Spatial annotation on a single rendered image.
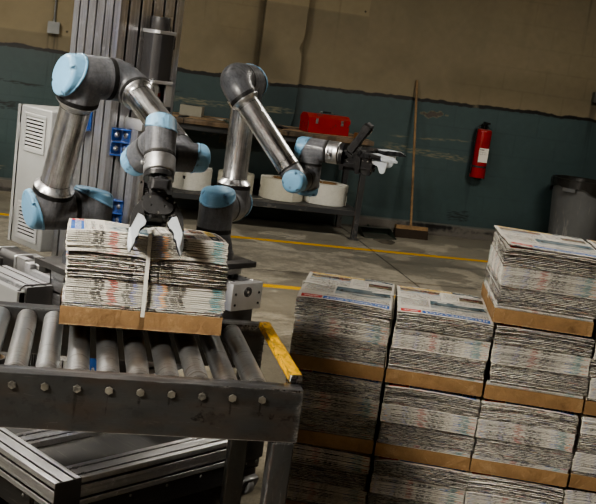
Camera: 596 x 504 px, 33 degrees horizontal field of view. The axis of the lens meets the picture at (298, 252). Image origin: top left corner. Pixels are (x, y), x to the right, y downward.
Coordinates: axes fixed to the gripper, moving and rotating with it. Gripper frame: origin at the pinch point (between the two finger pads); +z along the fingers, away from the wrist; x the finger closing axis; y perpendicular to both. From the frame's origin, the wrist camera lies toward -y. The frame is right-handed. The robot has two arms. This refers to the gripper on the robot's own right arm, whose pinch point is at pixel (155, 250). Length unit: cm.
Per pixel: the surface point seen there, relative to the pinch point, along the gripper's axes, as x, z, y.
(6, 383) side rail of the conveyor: 28.7, 32.9, -2.6
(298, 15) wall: -158, -468, 537
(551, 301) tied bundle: -116, -10, 38
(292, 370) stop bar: -31.9, 25.2, 2.5
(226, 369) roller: -17.7, 24.7, 6.4
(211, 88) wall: -87, -410, 586
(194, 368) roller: -10.4, 25.0, 6.0
